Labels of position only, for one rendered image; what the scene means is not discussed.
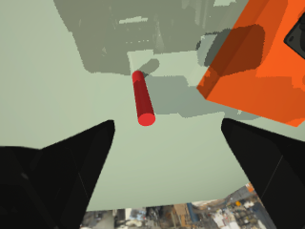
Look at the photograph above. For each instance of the red peg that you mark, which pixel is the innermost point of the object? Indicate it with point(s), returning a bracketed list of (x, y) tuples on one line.
[(143, 103)]

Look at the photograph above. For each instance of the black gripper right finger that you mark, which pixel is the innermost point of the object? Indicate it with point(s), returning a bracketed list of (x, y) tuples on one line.
[(275, 166)]

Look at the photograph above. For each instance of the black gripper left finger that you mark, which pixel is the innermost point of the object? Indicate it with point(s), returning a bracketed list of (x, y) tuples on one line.
[(60, 179)]

